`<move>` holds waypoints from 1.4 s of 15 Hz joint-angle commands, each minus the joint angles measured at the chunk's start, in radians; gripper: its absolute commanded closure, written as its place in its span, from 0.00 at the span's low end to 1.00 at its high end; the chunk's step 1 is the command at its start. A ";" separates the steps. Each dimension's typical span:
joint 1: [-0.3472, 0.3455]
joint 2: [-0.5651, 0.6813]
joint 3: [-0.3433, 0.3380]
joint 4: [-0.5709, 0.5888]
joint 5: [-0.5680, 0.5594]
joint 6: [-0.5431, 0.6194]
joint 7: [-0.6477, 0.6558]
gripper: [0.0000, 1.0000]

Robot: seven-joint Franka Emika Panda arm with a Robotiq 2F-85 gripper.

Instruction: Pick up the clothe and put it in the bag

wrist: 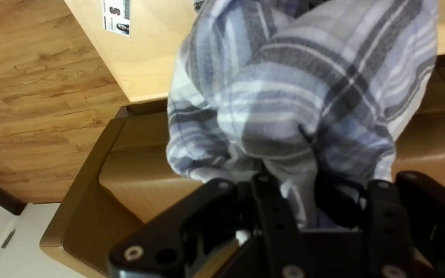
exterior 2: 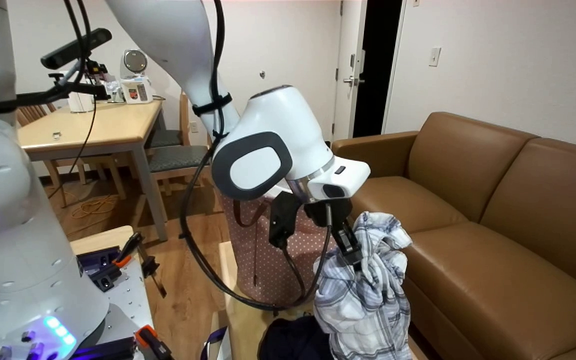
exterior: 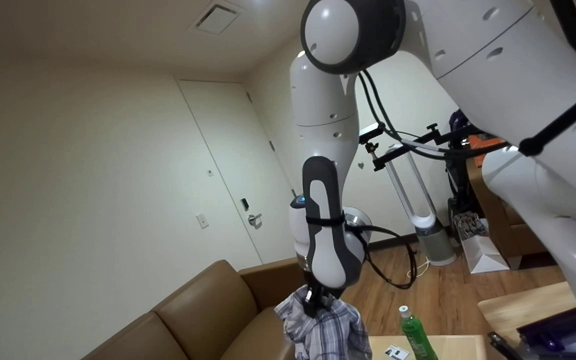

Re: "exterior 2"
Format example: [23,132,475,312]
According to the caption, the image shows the thin black camera cable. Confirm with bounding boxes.
[47,93,100,202]

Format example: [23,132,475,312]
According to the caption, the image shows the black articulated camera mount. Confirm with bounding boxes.
[0,56,115,117]

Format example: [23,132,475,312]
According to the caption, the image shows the small black clamp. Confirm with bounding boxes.
[139,256,171,299]

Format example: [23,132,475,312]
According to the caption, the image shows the small white box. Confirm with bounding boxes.
[67,90,99,117]

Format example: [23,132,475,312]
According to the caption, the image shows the white perforated board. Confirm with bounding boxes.
[97,266,156,336]

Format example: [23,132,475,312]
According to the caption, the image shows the purple strap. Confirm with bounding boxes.
[196,324,231,360]

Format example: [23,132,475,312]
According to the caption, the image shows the wooden dining table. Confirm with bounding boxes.
[16,99,173,245]

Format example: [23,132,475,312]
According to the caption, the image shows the round table mirror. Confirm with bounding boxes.
[120,49,152,81]

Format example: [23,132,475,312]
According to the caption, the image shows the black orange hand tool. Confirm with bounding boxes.
[111,230,147,268]

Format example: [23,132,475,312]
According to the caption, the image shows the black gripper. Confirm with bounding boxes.
[305,198,365,272]

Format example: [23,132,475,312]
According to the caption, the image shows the pink patterned laundry bag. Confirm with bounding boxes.
[219,189,335,310]

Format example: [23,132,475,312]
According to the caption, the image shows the brown leather sofa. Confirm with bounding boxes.
[331,111,576,360]

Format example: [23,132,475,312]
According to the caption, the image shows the dark navy cloth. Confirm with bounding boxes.
[256,315,335,360]

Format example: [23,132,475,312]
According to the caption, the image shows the white room door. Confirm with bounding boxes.
[331,0,371,145]

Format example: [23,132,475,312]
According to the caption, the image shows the black stereo camera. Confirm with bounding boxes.
[38,27,115,73]

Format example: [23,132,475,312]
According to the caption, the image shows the black cable bundle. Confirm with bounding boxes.
[61,0,100,68]

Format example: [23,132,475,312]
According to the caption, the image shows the white blue plaid cloth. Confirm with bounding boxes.
[311,211,416,360]

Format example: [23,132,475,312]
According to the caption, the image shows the wooden chair grey seat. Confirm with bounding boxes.
[130,93,224,228]
[147,86,195,151]

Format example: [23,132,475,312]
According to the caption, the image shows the small photo frame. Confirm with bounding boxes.
[120,76,156,107]

